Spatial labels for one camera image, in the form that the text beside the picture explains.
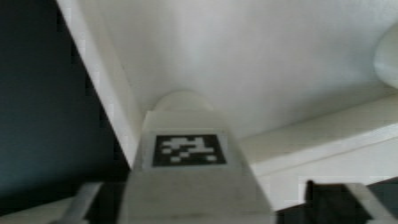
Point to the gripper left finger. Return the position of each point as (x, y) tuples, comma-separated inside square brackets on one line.
[(78, 211)]

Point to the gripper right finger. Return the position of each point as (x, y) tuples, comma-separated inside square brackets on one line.
[(342, 203)]

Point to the white table leg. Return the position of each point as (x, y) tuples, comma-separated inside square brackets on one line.
[(191, 185)]

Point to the white square table top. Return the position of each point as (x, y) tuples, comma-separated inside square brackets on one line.
[(271, 55)]

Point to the white U-shaped obstacle fence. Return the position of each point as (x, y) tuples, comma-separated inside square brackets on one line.
[(362, 166)]

